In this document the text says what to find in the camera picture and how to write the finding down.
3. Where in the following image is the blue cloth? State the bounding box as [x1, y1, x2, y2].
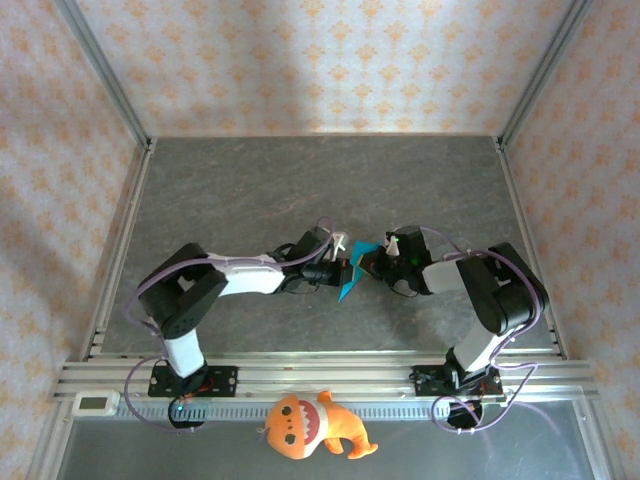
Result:
[337, 240, 380, 304]

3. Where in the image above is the orange shark plush toy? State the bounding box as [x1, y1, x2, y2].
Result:
[255, 389, 380, 461]

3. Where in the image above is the small white display device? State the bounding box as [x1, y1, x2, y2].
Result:
[71, 390, 121, 417]

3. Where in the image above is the aluminium mounting rail beam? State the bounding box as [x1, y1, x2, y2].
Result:
[52, 351, 599, 404]

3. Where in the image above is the aluminium table side rail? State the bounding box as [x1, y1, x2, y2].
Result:
[79, 138, 159, 361]
[493, 135, 571, 361]

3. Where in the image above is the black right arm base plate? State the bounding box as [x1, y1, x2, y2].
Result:
[410, 364, 505, 400]

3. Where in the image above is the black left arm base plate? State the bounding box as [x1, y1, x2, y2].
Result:
[148, 365, 239, 399]

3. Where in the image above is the black round cable port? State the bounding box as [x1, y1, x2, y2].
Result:
[446, 399, 485, 432]
[167, 397, 207, 432]

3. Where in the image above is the aluminium frame post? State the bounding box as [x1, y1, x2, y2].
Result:
[53, 0, 154, 151]
[492, 0, 599, 151]

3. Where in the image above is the aluminium frame leg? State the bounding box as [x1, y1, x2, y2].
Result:
[569, 398, 629, 480]
[24, 399, 76, 480]

